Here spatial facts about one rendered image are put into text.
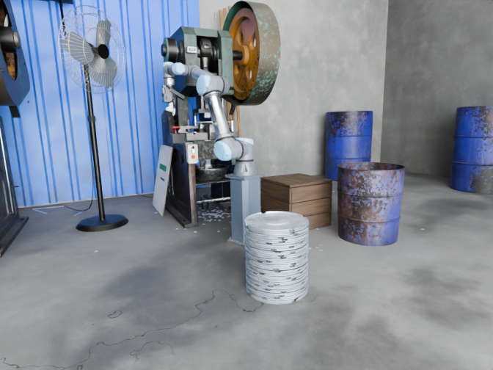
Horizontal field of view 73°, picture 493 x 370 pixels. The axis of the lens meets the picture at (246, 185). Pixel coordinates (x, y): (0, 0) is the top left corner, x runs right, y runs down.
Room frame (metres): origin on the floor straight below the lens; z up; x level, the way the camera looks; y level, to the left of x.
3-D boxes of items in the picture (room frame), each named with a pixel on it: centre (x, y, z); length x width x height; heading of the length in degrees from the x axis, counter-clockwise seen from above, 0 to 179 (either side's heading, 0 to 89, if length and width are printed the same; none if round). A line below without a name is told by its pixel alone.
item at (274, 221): (1.45, -0.13, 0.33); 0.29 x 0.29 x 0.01
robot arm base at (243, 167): (2.10, 0.01, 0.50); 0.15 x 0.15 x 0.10
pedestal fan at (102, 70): (2.86, 1.34, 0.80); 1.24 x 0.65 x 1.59; 26
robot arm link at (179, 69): (2.40, 0.45, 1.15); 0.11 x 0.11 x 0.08; 43
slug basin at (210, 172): (2.82, 0.32, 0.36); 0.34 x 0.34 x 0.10
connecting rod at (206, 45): (2.82, 0.32, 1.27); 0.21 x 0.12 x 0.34; 26
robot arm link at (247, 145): (2.09, 0.01, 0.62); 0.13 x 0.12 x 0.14; 133
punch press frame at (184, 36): (2.95, 0.38, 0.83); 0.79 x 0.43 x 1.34; 26
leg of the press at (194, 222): (2.83, 0.62, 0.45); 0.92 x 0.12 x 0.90; 26
